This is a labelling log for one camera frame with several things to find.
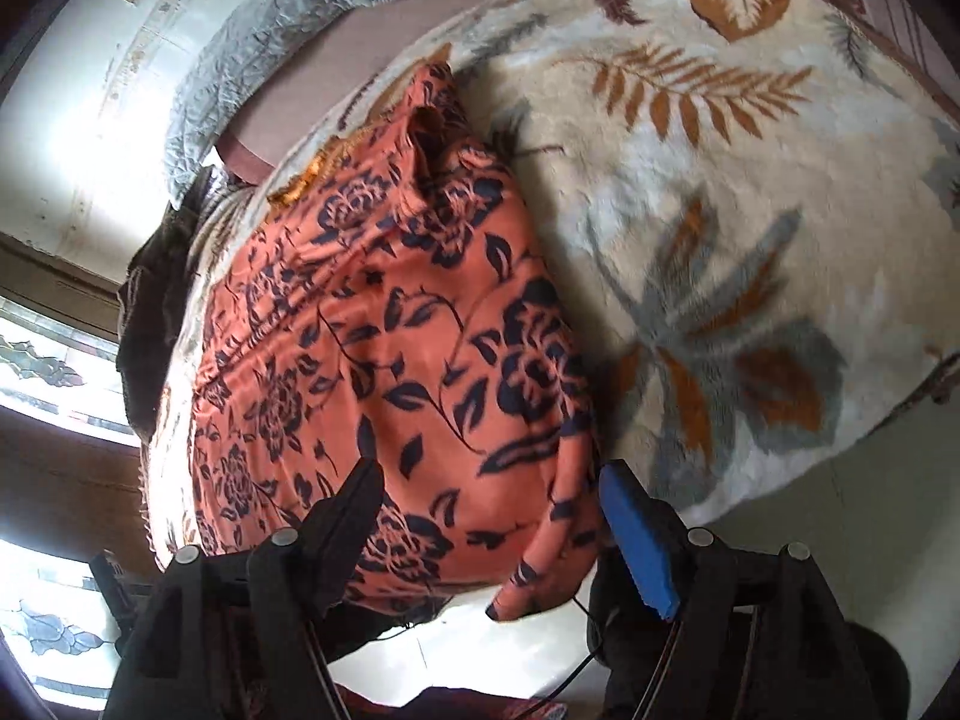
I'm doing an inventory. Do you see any orange floral garment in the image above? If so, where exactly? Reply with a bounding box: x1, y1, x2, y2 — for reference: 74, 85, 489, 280
187, 64, 601, 623

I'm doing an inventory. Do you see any grey quilted pillow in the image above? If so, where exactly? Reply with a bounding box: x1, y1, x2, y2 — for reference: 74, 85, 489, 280
165, 0, 413, 203

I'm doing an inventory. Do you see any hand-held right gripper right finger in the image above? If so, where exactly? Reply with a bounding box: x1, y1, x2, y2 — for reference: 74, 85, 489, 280
598, 457, 863, 720

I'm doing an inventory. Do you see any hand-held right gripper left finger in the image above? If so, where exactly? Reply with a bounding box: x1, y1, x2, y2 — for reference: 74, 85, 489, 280
101, 456, 387, 720

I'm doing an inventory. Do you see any brown fleece garment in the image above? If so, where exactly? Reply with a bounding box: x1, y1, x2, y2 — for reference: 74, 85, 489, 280
116, 165, 248, 445

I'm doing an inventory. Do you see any black cable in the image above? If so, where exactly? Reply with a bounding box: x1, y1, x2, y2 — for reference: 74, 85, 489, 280
525, 596, 608, 717

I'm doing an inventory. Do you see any leaf print blanket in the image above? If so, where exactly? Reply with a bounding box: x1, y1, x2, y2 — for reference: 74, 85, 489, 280
142, 0, 960, 563

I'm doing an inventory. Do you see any stained glass door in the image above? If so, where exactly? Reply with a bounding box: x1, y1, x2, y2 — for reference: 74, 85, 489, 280
0, 236, 155, 702

